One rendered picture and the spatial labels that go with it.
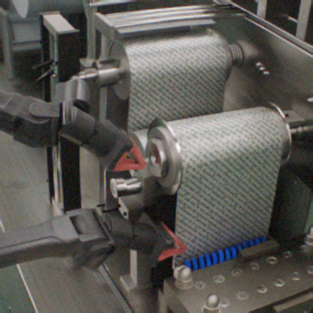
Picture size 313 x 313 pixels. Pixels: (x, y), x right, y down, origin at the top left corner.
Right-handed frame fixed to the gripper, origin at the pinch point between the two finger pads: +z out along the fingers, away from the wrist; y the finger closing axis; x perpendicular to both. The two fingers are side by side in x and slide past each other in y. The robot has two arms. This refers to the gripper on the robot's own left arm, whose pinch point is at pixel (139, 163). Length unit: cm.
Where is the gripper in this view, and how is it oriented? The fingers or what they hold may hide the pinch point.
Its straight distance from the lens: 118.6
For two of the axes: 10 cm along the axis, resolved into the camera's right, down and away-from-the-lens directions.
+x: 6.1, -7.8, -1.5
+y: 4.5, 4.9, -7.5
